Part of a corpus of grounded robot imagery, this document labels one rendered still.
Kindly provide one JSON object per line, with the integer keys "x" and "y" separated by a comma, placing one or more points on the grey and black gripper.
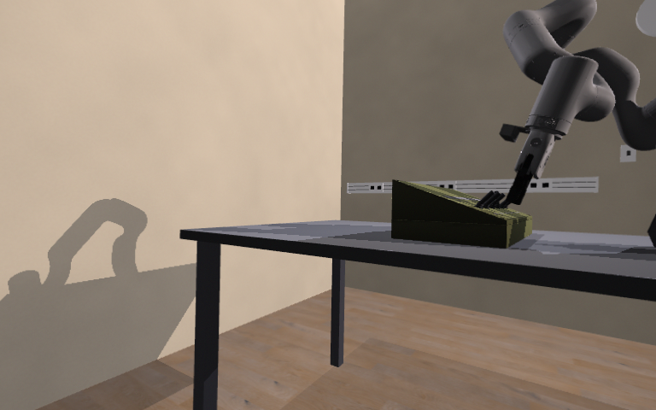
{"x": 534, "y": 157}

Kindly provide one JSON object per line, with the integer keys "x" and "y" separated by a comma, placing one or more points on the olive-yellow switch panel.
{"x": 434, "y": 214}

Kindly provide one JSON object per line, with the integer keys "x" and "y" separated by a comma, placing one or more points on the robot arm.
{"x": 573, "y": 86}

